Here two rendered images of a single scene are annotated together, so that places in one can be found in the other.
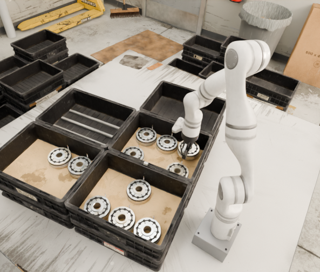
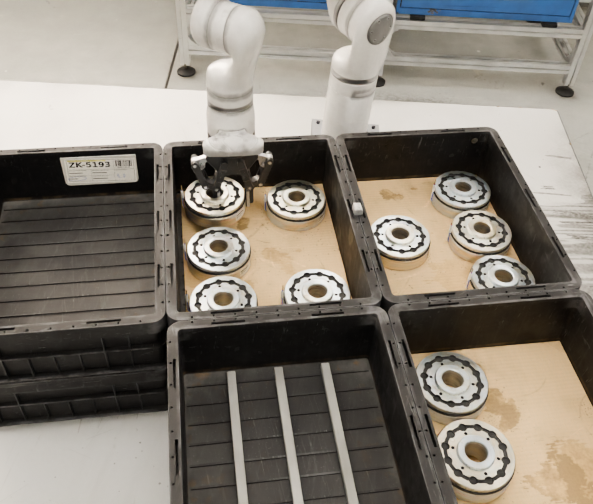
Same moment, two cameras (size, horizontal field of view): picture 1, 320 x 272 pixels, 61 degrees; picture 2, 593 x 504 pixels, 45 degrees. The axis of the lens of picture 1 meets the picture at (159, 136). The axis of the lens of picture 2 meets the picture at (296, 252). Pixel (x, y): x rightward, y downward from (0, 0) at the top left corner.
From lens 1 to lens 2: 1.43 m
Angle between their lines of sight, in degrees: 76
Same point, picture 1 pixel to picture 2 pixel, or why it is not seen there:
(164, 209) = (390, 198)
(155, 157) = (275, 265)
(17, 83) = not seen: outside the picture
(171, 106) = (22, 321)
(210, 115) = (21, 222)
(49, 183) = (547, 431)
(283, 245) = (281, 106)
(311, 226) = not seen: hidden behind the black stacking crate
